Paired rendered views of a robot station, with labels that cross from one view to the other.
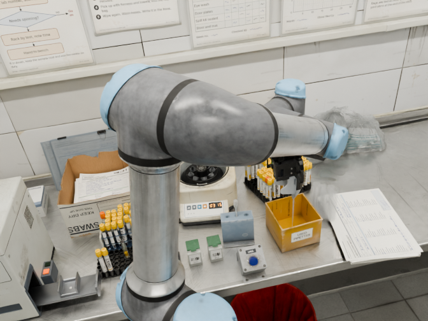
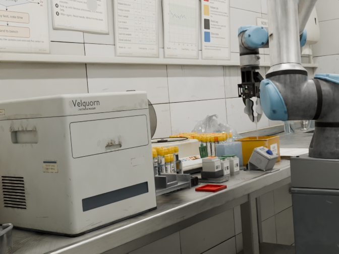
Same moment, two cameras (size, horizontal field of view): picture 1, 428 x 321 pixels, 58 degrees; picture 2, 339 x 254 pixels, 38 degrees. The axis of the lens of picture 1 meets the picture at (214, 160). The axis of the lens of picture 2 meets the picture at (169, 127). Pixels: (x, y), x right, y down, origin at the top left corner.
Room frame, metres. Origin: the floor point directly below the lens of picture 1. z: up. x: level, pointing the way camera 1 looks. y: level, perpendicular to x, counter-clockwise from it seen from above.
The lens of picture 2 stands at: (-0.26, 1.37, 1.14)
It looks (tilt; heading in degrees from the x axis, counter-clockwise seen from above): 3 degrees down; 315
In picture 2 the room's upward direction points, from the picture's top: 4 degrees counter-clockwise
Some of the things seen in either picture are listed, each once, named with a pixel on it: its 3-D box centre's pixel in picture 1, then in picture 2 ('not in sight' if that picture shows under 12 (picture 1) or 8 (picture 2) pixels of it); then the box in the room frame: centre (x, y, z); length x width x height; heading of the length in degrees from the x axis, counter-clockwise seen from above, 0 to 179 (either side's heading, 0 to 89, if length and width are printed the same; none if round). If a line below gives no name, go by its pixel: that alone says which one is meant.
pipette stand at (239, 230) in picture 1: (237, 227); (229, 156); (0.88, -0.05, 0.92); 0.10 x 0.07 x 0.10; 90
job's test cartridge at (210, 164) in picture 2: not in sight; (211, 167); (0.79, 0.16, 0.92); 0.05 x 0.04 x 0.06; 8
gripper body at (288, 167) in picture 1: (286, 155); (250, 82); (0.87, -0.20, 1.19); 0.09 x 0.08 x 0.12; 103
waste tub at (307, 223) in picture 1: (292, 221); (258, 150); (0.87, -0.23, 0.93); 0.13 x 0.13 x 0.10; 13
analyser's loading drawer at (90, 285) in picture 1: (62, 288); (158, 185); (0.71, 0.46, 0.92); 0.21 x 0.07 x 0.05; 98
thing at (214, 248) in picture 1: (214, 248); (230, 164); (0.81, 0.03, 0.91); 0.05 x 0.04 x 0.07; 8
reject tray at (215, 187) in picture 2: not in sight; (211, 188); (0.70, 0.27, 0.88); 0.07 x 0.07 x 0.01; 8
